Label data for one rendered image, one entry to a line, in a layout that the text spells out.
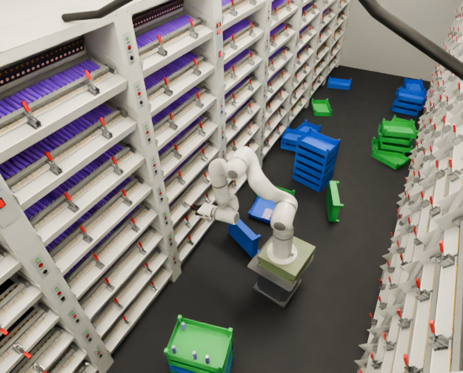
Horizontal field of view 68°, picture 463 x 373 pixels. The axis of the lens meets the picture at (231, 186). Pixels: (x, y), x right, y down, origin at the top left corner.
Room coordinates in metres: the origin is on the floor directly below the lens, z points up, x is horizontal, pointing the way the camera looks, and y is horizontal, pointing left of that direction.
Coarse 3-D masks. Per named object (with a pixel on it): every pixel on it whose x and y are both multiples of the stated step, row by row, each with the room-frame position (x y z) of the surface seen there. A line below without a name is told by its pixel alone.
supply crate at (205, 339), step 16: (192, 320) 0.88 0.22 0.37; (176, 336) 0.82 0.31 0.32; (192, 336) 0.82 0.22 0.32; (208, 336) 0.82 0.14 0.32; (224, 336) 0.82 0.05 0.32; (176, 352) 0.74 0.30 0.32; (192, 352) 0.74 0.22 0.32; (208, 352) 0.73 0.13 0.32; (224, 352) 0.73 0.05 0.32; (208, 368) 0.65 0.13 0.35
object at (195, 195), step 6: (198, 186) 1.78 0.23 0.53; (204, 186) 1.79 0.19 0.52; (192, 192) 1.72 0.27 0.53; (198, 192) 1.73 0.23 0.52; (192, 198) 1.67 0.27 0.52; (198, 198) 1.72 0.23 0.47; (180, 210) 1.56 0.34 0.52; (186, 210) 1.58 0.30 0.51; (174, 216) 1.51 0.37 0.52; (180, 216) 1.52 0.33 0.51; (174, 222) 1.46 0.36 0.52
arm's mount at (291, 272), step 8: (272, 240) 1.42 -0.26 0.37; (296, 240) 1.41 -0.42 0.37; (264, 248) 1.36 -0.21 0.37; (296, 248) 1.35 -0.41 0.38; (304, 248) 1.34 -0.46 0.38; (312, 248) 1.34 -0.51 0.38; (264, 256) 1.29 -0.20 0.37; (304, 256) 1.28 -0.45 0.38; (312, 256) 1.34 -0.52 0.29; (264, 264) 1.27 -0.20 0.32; (272, 264) 1.24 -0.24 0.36; (288, 264) 1.22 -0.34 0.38; (296, 264) 1.22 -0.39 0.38; (304, 264) 1.24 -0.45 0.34; (272, 272) 1.23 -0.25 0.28; (280, 272) 1.20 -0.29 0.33; (288, 272) 1.17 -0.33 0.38; (296, 272) 1.16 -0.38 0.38; (288, 280) 1.16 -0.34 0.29; (296, 280) 1.17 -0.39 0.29
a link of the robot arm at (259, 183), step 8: (240, 152) 1.43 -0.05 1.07; (248, 152) 1.45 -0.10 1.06; (248, 160) 1.41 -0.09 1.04; (256, 160) 1.44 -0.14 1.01; (248, 168) 1.42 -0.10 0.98; (256, 168) 1.41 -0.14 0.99; (248, 176) 1.40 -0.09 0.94; (256, 176) 1.37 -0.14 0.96; (264, 176) 1.38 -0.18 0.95; (256, 184) 1.34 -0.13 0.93; (264, 184) 1.34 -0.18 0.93; (272, 184) 1.37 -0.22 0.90; (256, 192) 1.34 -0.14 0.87; (264, 192) 1.32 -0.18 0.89; (272, 192) 1.33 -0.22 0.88; (280, 192) 1.36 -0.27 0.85; (272, 200) 1.38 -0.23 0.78; (280, 200) 1.36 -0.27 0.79; (288, 200) 1.35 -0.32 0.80; (296, 208) 1.34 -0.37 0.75
